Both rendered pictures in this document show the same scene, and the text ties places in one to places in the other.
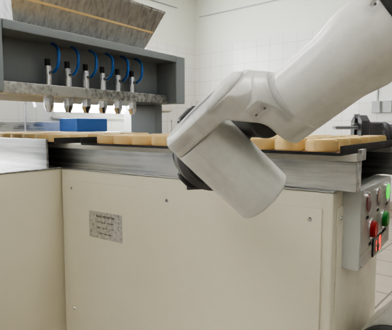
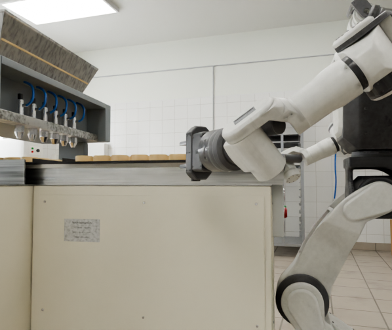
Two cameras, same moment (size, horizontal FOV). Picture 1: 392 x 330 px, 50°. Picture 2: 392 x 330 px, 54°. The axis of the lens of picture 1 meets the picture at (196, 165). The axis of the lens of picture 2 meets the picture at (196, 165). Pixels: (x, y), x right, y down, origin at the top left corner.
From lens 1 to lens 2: 0.39 m
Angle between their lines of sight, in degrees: 24
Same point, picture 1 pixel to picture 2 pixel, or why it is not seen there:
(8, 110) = not seen: outside the picture
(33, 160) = (7, 178)
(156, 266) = (133, 255)
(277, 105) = (297, 112)
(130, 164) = (107, 177)
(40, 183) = (19, 197)
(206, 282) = (179, 260)
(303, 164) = not seen: hidden behind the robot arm
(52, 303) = (21, 307)
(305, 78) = (313, 99)
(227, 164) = (263, 146)
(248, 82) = (280, 101)
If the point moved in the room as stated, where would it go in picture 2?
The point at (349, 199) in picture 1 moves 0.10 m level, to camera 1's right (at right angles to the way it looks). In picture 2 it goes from (275, 191) to (305, 191)
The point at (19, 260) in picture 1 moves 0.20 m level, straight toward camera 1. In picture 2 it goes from (1, 265) to (34, 279)
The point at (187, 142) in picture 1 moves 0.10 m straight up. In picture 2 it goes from (244, 133) to (243, 76)
